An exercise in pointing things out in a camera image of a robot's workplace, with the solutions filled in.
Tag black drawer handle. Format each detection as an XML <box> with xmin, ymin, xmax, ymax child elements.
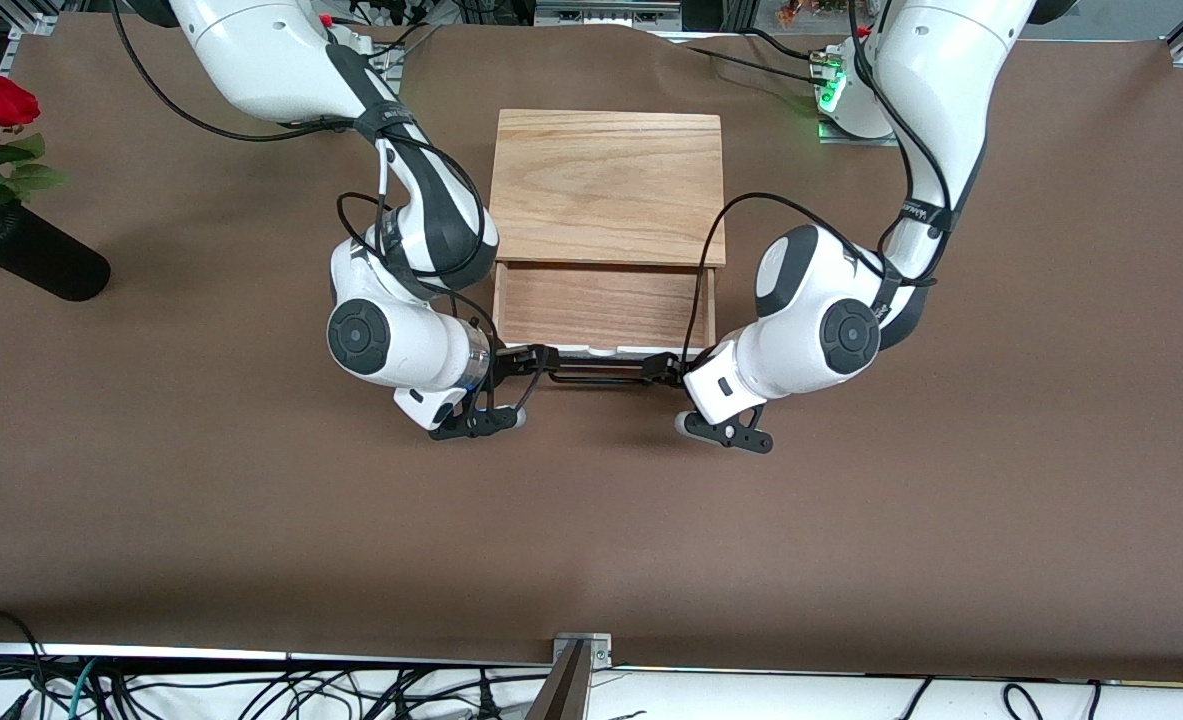
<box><xmin>548</xmin><ymin>364</ymin><xmax>654</xmax><ymax>389</ymax></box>

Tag wooden drawer with white front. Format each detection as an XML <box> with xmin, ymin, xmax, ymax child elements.
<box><xmin>492</xmin><ymin>262</ymin><xmax>719</xmax><ymax>359</ymax></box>

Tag wooden drawer cabinet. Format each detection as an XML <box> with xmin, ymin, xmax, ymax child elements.
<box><xmin>489</xmin><ymin>108</ymin><xmax>729</xmax><ymax>269</ymax></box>

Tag brown table mat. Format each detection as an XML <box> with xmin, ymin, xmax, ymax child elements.
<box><xmin>0</xmin><ymin>12</ymin><xmax>1183</xmax><ymax>684</ymax></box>

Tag grey metal device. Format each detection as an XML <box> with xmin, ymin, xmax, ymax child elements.
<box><xmin>535</xmin><ymin>0</ymin><xmax>683</xmax><ymax>30</ymax></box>

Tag black cylindrical vase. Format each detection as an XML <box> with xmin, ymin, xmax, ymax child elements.
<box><xmin>0</xmin><ymin>200</ymin><xmax>112</xmax><ymax>303</ymax></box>

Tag red artificial rose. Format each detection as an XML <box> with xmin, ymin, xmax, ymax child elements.
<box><xmin>0</xmin><ymin>75</ymin><xmax>68</xmax><ymax>226</ymax></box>

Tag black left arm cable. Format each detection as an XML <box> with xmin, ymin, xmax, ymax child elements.
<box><xmin>679</xmin><ymin>0</ymin><xmax>955</xmax><ymax>366</ymax></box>

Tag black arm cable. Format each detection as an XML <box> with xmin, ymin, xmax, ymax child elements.
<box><xmin>679</xmin><ymin>0</ymin><xmax>955</xmax><ymax>366</ymax></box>
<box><xmin>109</xmin><ymin>0</ymin><xmax>542</xmax><ymax>421</ymax></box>

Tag metal corner bracket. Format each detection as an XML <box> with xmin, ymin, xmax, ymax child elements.
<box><xmin>551</xmin><ymin>632</ymin><xmax>613</xmax><ymax>670</ymax></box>

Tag aluminium camera post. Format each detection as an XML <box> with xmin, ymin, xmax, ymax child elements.
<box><xmin>526</xmin><ymin>640</ymin><xmax>592</xmax><ymax>720</ymax></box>

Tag aluminium table edge rail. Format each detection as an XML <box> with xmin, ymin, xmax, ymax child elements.
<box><xmin>0</xmin><ymin>640</ymin><xmax>1183</xmax><ymax>687</ymax></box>

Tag tangled black cables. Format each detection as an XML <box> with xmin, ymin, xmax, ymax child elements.
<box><xmin>0</xmin><ymin>655</ymin><xmax>552</xmax><ymax>720</ymax></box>

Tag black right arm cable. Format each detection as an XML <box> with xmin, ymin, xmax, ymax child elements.
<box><xmin>109</xmin><ymin>0</ymin><xmax>542</xmax><ymax>421</ymax></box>

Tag teal cable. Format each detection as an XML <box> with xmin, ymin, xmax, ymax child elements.
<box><xmin>64</xmin><ymin>658</ymin><xmax>99</xmax><ymax>720</ymax></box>

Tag black looping cable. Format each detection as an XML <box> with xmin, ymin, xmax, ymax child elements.
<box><xmin>0</xmin><ymin>605</ymin><xmax>49</xmax><ymax>720</ymax></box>

